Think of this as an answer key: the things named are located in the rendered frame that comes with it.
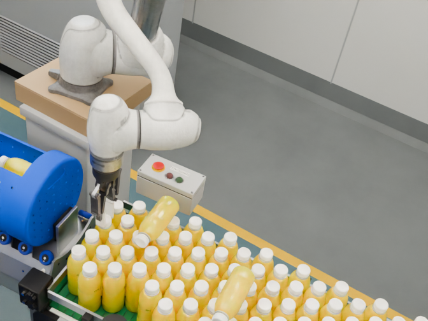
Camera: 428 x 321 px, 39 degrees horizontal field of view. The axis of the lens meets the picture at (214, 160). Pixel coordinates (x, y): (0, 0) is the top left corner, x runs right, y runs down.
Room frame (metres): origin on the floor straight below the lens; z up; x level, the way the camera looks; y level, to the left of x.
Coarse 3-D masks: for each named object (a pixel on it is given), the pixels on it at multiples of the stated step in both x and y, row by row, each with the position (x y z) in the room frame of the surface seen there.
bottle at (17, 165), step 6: (6, 162) 1.28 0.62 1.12; (12, 162) 1.27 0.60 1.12; (18, 162) 1.27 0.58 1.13; (24, 162) 1.28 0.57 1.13; (30, 162) 1.29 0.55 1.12; (6, 168) 1.26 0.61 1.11; (12, 168) 1.26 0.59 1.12; (18, 168) 1.26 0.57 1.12; (24, 168) 1.26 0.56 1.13; (18, 174) 1.24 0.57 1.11
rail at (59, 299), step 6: (48, 294) 0.94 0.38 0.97; (54, 294) 0.94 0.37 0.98; (54, 300) 0.94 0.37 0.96; (60, 300) 0.93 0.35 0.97; (66, 300) 0.93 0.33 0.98; (66, 306) 0.93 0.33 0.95; (72, 306) 0.92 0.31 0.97; (78, 306) 0.92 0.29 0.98; (78, 312) 0.92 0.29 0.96; (84, 312) 0.91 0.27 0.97; (90, 312) 0.91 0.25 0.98; (96, 318) 0.90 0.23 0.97; (102, 318) 0.90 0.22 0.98
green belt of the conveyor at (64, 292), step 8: (64, 280) 1.05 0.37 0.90; (56, 288) 1.02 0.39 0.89; (64, 288) 1.02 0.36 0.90; (64, 296) 0.99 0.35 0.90; (72, 296) 1.00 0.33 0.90; (56, 304) 0.96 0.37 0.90; (64, 312) 0.94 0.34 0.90; (72, 312) 0.95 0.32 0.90; (96, 312) 0.96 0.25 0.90; (104, 312) 0.97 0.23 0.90; (120, 312) 0.98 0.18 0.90; (128, 312) 0.98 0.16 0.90; (80, 320) 0.93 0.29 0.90; (128, 320) 0.96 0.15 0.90
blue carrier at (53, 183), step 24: (0, 144) 1.40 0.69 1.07; (24, 144) 1.37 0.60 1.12; (0, 168) 1.15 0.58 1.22; (48, 168) 1.17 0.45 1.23; (72, 168) 1.26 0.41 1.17; (0, 192) 1.10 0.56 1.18; (24, 192) 1.10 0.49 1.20; (48, 192) 1.14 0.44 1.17; (72, 192) 1.25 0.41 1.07; (0, 216) 1.07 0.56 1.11; (24, 216) 1.06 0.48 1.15; (48, 216) 1.14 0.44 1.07; (24, 240) 1.05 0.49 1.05; (48, 240) 1.13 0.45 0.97
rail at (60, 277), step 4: (64, 268) 1.03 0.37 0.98; (64, 272) 1.03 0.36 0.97; (60, 276) 1.00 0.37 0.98; (64, 276) 1.02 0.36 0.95; (56, 280) 0.99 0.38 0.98; (60, 280) 1.00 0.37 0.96; (52, 284) 0.97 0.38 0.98; (56, 284) 0.99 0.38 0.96; (48, 288) 0.96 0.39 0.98; (52, 288) 0.97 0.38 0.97
